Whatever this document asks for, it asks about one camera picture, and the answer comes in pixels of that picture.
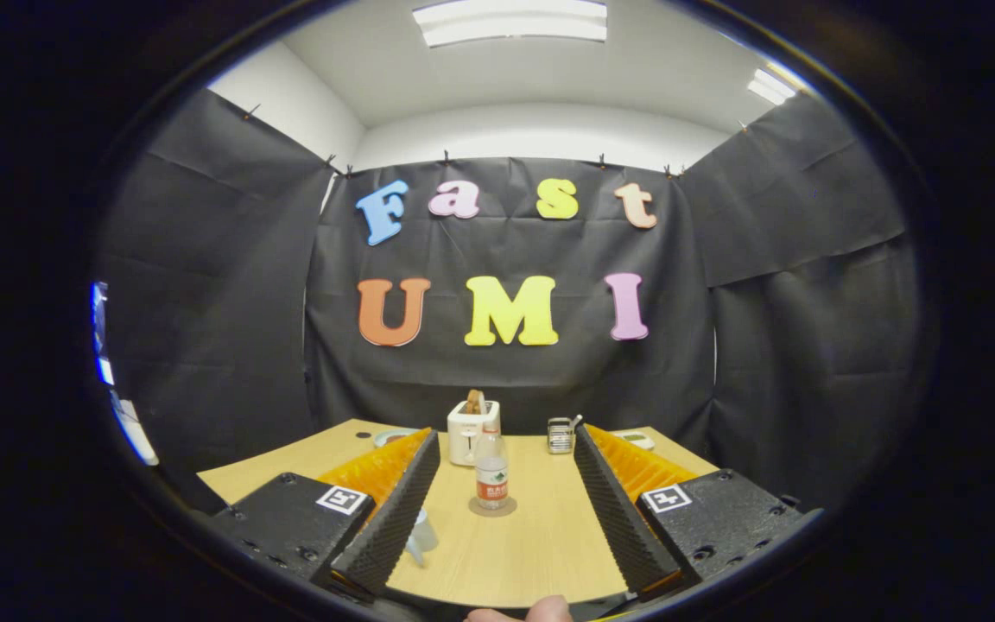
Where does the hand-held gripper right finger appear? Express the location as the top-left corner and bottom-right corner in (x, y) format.
(573, 422), (827, 597)

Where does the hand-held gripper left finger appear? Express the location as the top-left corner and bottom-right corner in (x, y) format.
(204, 428), (442, 603)

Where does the white cup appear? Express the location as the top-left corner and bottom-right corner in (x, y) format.
(404, 508), (440, 568)

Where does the clear plastic juice bottle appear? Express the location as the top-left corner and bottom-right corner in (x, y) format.
(474, 426), (510, 511)

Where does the wooden table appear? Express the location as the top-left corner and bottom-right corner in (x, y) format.
(197, 419), (720, 608)

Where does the white toaster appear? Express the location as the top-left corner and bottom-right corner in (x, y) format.
(447, 400), (501, 468)

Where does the small ceiling light panel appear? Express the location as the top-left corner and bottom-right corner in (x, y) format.
(746, 67), (801, 106)

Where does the large ceiling light panel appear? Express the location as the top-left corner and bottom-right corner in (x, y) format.
(412, 0), (609, 48)

